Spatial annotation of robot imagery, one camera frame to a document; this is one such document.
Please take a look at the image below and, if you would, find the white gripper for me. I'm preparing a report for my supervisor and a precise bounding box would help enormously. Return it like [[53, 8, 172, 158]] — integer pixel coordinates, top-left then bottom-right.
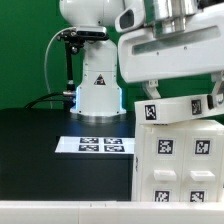
[[115, 2, 224, 109]]

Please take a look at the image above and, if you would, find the white cabinet top tray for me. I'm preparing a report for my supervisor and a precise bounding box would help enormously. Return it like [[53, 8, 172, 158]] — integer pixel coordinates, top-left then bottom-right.
[[135, 94, 224, 124]]

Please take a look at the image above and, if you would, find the white cabinet body box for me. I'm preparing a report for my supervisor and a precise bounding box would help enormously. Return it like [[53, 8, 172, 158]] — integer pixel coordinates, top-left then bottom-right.
[[132, 120, 224, 203]]

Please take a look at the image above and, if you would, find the white door with knob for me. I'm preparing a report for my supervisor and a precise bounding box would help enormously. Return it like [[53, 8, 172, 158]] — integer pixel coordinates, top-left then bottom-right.
[[180, 120, 224, 203]]

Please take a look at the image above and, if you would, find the small white cabinet door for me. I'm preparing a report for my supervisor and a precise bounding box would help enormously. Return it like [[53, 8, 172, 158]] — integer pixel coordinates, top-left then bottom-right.
[[140, 126, 184, 202]]

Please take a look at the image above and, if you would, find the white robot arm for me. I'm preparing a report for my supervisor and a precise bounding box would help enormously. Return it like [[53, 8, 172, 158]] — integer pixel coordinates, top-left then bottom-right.
[[59, 0, 224, 117]]

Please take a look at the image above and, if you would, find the white fiducial marker sheet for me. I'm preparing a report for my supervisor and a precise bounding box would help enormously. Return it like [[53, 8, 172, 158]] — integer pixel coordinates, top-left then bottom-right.
[[55, 136, 135, 154]]

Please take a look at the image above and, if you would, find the black camera stand pole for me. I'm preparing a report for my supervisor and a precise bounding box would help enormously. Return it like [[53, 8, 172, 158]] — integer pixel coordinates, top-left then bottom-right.
[[64, 41, 76, 111]]

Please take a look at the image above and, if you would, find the black camera on stand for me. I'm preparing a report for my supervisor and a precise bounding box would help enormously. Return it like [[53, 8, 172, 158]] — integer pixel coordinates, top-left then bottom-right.
[[57, 26, 109, 41]]

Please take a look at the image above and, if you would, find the white camera cable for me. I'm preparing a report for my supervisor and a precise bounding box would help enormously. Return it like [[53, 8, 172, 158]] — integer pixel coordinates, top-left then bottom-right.
[[44, 27, 76, 110]]

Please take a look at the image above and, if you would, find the black cable bundle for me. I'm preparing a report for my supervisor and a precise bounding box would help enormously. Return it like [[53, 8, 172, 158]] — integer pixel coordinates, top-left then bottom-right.
[[23, 92, 68, 110]]

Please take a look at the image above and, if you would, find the white front border wall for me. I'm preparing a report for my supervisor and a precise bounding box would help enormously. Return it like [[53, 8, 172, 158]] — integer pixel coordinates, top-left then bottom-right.
[[0, 201, 224, 224]]

